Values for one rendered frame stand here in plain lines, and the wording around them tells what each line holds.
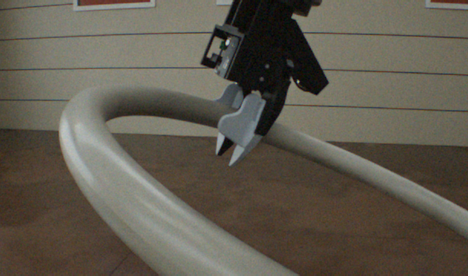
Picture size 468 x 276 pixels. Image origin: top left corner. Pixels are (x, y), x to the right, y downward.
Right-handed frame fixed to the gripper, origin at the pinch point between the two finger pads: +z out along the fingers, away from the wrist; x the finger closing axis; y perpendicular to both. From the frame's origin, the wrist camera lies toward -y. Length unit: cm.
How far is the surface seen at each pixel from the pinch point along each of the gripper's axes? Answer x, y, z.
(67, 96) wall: -670, -148, 161
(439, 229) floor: -121, -295, 54
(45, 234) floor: -253, -57, 166
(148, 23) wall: -603, -209, 9
